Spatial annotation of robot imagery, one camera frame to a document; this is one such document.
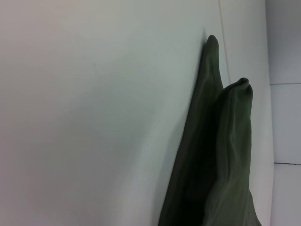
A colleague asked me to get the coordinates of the dark green shirt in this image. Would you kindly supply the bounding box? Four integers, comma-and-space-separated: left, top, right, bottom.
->
157, 34, 263, 226

